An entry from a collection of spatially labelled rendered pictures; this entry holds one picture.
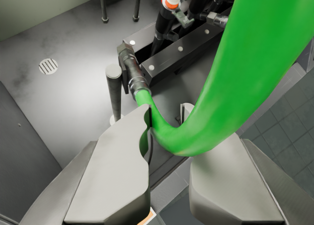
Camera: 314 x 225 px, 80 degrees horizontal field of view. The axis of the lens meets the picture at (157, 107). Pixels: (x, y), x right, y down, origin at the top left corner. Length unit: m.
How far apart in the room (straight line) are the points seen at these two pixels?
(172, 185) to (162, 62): 0.24
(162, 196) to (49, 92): 0.37
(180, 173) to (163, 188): 0.04
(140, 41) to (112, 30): 0.20
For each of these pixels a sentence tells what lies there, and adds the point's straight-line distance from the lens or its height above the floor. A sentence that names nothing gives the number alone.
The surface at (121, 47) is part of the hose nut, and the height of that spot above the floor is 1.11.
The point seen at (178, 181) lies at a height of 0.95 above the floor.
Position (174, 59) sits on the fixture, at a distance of 0.41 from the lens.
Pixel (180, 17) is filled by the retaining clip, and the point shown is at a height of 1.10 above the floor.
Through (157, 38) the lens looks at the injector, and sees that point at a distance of 0.37.
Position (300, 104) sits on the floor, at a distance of 2.05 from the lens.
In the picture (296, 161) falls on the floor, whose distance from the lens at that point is 1.91.
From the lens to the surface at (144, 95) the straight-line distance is 0.17.
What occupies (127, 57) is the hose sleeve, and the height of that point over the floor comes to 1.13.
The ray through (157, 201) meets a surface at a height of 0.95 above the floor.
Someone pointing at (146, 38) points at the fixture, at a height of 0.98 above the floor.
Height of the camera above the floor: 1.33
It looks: 73 degrees down
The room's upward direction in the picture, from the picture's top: 39 degrees clockwise
